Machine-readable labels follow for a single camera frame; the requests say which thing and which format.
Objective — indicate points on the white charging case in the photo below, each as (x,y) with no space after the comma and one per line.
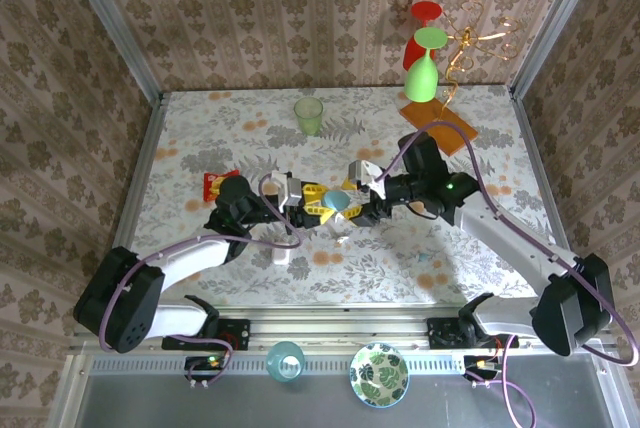
(281,257)

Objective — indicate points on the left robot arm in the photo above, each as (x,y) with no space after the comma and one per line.
(180,260)

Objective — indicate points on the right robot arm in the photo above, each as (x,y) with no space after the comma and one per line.
(505,238)

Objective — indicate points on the red snack packet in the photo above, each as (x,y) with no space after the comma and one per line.
(211,187)

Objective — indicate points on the green plastic cup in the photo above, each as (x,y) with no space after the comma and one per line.
(308,115)

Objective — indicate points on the green wine glass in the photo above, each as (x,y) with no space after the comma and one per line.
(421,80)

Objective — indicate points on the teal plastic cup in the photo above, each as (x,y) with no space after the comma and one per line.
(285,362)

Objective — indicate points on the leaf pattern bowl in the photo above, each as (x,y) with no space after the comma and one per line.
(379,374)

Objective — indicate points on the red wine glass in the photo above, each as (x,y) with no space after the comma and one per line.
(426,10)

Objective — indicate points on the aluminium mounting rail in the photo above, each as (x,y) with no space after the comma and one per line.
(340,330)

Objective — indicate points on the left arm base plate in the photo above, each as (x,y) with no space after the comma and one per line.
(240,334)

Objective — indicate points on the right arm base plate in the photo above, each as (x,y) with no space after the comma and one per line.
(442,333)

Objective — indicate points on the aluminium frame post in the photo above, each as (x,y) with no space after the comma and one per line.
(560,23)
(115,28)

